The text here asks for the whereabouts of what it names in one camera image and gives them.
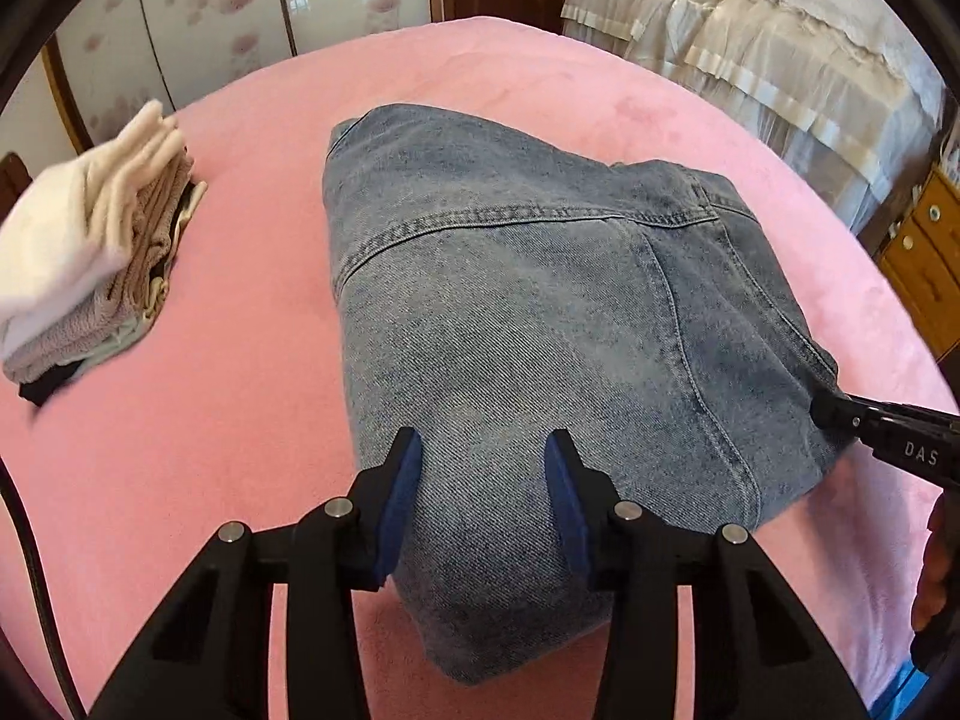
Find black cable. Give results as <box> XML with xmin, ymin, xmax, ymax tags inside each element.
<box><xmin>0</xmin><ymin>456</ymin><xmax>88</xmax><ymax>720</ymax></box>

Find stack of folded clothes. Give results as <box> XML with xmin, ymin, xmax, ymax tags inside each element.
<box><xmin>0</xmin><ymin>99</ymin><xmax>209</xmax><ymax>407</ymax></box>

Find dark wooden chair back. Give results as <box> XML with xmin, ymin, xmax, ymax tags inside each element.
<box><xmin>0</xmin><ymin>153</ymin><xmax>32</xmax><ymax>202</ymax></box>

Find bed with cream bedspread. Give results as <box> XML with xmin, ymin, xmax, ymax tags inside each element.
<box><xmin>560</xmin><ymin>0</ymin><xmax>947</xmax><ymax>235</ymax></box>

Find blue denim jeans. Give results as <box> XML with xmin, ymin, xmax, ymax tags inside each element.
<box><xmin>322</xmin><ymin>105</ymin><xmax>854</xmax><ymax>686</ymax></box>

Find yellow wooden drawer cabinet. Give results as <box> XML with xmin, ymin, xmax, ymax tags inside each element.
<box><xmin>876</xmin><ymin>163</ymin><xmax>960</xmax><ymax>362</ymax></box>

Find flower print sliding wardrobe doors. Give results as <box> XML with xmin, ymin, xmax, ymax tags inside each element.
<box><xmin>43</xmin><ymin>0</ymin><xmax>437</xmax><ymax>157</ymax></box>

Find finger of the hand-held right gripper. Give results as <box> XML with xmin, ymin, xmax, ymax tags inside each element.
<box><xmin>810</xmin><ymin>387</ymin><xmax>960</xmax><ymax>486</ymax></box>

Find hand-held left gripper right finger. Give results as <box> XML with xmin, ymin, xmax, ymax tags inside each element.
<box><xmin>545</xmin><ymin>429</ymin><xmax>871</xmax><ymax>720</ymax></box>

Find person's right hand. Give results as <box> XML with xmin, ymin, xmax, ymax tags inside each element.
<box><xmin>910</xmin><ymin>493</ymin><xmax>950</xmax><ymax>632</ymax></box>

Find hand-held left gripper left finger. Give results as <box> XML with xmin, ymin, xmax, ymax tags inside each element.
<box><xmin>86</xmin><ymin>427</ymin><xmax>425</xmax><ymax>720</ymax></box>

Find pink blanket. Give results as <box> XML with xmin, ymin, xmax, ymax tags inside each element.
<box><xmin>0</xmin><ymin>15</ymin><xmax>955</xmax><ymax>720</ymax></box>

